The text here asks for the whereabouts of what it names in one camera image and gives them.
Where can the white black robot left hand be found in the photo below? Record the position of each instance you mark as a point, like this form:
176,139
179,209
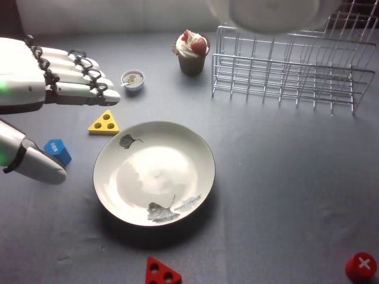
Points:
20,77

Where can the white plate with leaf print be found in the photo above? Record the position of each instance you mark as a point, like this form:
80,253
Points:
154,171

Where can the white plate with ink smudge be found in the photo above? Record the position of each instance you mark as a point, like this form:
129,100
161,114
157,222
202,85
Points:
266,14

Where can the blue hexagonal block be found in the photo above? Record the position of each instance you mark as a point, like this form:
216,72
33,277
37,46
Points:
60,154

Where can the yellow triangle block three holes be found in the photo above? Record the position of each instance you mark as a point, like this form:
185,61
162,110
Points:
93,128

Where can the small toy bowl with spoon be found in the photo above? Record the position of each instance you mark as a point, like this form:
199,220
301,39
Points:
132,79

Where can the toy cupcake with strawberries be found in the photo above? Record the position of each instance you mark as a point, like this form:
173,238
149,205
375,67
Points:
191,65

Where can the red triangle block three holes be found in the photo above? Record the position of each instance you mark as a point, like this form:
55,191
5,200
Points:
149,278

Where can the grey table cloth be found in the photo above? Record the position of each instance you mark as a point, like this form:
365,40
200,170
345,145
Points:
281,177

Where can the red cylinder block white cross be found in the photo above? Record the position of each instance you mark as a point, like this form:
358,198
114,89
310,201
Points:
353,270

